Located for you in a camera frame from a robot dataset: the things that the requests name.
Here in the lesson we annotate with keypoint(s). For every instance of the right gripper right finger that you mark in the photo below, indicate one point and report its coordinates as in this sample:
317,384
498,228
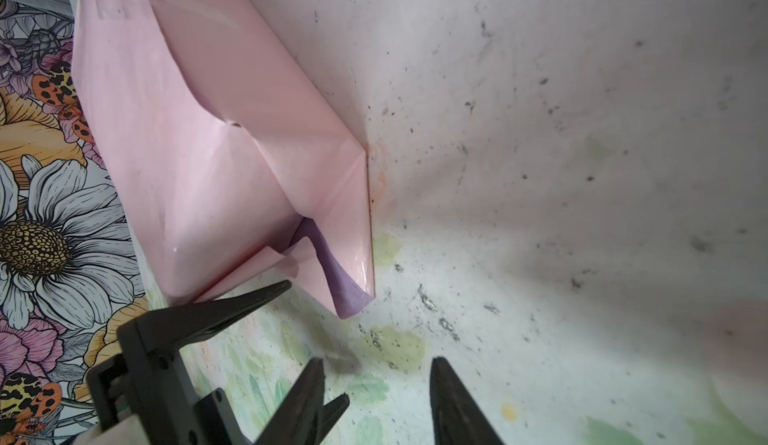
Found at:
457,419

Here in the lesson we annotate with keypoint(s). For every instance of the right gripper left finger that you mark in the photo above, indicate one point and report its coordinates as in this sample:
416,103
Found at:
297,419

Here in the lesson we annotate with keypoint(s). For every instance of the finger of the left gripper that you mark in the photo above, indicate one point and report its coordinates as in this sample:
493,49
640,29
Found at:
328,416
172,328

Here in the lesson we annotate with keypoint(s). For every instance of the purple wrapping paper sheet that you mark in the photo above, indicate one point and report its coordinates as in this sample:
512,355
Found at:
226,158

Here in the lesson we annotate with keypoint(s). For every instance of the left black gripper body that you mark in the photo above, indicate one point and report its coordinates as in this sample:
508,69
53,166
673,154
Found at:
144,395

